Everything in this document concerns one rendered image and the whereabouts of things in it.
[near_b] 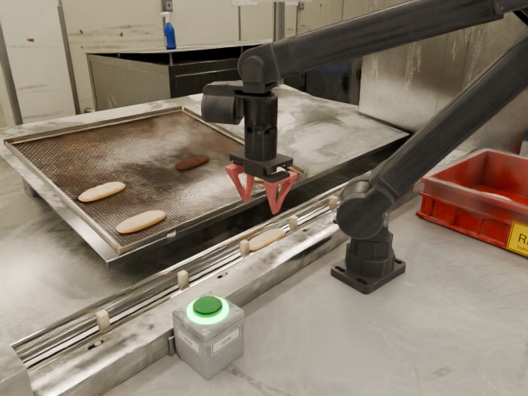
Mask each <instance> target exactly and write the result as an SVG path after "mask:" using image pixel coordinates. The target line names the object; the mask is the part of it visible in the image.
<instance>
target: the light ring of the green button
mask: <svg viewBox="0 0 528 396"><path fill-rule="evenodd" d="M217 298H218V297H217ZM219 299H221V298H219ZM195 301H196V300H194V301H192V302H191V303H190V304H189V306H188V308H187V315H188V317H189V319H190V320H192V321H194V322H196V323H199V324H213V323H215V322H218V321H220V320H222V319H223V318H224V317H225V316H226V315H227V313H228V312H229V306H228V304H227V302H226V301H225V300H224V299H221V301H222V305H223V310H222V312H221V313H220V314H219V315H217V316H215V317H210V318H202V317H197V316H196V315H195V314H194V313H193V312H192V308H193V303H194V302H195Z"/></svg>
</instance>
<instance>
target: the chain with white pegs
mask: <svg viewBox="0 0 528 396"><path fill-rule="evenodd" d="M337 199H338V197H337V196H331V197H330V204H329V209H328V210H330V209H332V208H334V207H336V206H338V205H339V203H338V204H337ZM328 210H326V211H328ZM326 211H324V212H321V213H320V214H317V216H318V215H321V214H323V213H325V212H326ZM317 216H316V215H315V216H314V217H312V218H310V219H308V220H306V221H304V222H302V223H300V224H298V217H296V216H294V215H293V216H291V217H290V224H289V230H287V232H288V231H290V230H292V229H294V228H296V227H298V226H300V225H302V224H303V223H305V222H308V221H309V220H311V219H313V218H315V217H317ZM285 233H286V232H285ZM248 252H250V251H249V241H247V240H242V241H241V242H240V255H239V256H237V257H236V258H234V259H232V260H230V261H228V262H226V263H224V264H222V265H221V266H218V267H217V268H215V269H213V270H211V271H210V272H207V273H205V274H203V275H202V276H200V277H197V278H196V279H194V280H191V281H190V282H189V276H188V273H187V272H185V271H184V270H182V271H181V272H179V273H178V288H176V289H175V290H174V291H170V292H169V293H167V294H166V295H163V296H162V297H161V298H163V297H165V296H167V295H169V294H171V293H173V292H175V291H177V290H178V289H180V288H183V287H185V286H186V285H188V284H190V283H192V282H193V281H196V280H198V279H200V278H201V277H203V276H205V275H207V274H209V273H211V272H213V271H215V270H216V269H218V268H220V267H222V266H224V265H226V264H228V263H230V262H232V261H233V260H235V259H238V258H239V257H241V256H243V255H245V254H247V253H248ZM161 298H160V297H159V298H158V299H155V300H153V301H152V302H150V303H148V305H150V304H152V303H154V302H156V301H158V300H160V299H161ZM148 305H144V306H142V307H140V308H138V309H136V310H135V311H134V312H131V313H129V314H127V315H125V316H123V317H121V318H120V319H119V320H117V321H113V322H112V323H110V320H109V316H108V312H106V311H105V310H102V311H100V312H98V313H96V315H97V323H98V328H99V329H98V330H97V331H95V332H92V333H90V334H89V335H87V336H86V337H85V338H81V339H79V340H77V341H75V342H73V343H72V344H70V345H68V346H67V347H64V348H62V349H60V350H58V351H56V352H55V353H53V354H51V355H49V357H44V358H43V359H41V360H40V361H37V362H35V363H34V364H32V365H29V367H26V368H27V369H29V368H31V367H33V366H34V365H37V364H38V363H40V362H42V361H45V360H46V359H48V358H50V357H52V356H53V355H55V354H58V353H60V352H61V351H62V350H65V349H67V348H69V347H71V346H73V345H75V344H76V343H78V342H80V341H82V340H84V339H86V338H88V337H90V336H91V335H93V334H95V333H97V332H99V331H101V330H103V329H104V328H107V327H108V326H110V325H113V324H115V323H116V322H118V321H120V320H122V319H123V318H125V317H128V316H130V315H131V314H133V313H135V312H137V311H139V310H141V309H143V308H145V307H146V306H148Z"/></svg>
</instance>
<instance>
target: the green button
mask: <svg viewBox="0 0 528 396"><path fill-rule="evenodd" d="M222 310H223V305H222V301H221V299H219V298H217V297H214V296H210V295H208V296H203V297H200V298H198V299H197V300H196V301H195V302H194V303H193V305H192V312H193V313H194V314H195V315H196V316H197V317H202V318H210V317H215V316H217V315H219V314H220V313H221V312H222Z"/></svg>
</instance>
